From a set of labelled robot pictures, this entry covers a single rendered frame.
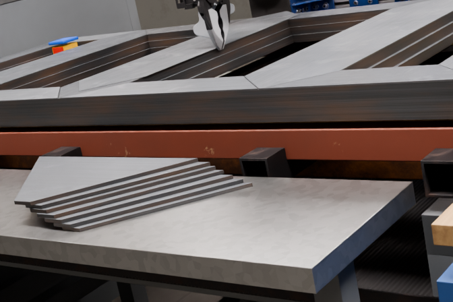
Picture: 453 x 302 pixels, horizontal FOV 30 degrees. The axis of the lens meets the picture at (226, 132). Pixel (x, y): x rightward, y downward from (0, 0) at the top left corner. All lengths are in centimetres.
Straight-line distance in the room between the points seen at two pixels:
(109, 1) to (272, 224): 186
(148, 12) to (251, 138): 477
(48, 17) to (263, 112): 146
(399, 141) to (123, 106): 51
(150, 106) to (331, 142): 34
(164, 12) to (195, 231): 513
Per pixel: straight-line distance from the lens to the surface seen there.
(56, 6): 267
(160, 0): 614
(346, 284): 106
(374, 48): 142
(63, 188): 126
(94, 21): 277
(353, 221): 101
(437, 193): 113
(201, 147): 137
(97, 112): 150
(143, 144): 145
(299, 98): 123
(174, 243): 105
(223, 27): 175
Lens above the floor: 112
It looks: 14 degrees down
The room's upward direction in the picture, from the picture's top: 11 degrees counter-clockwise
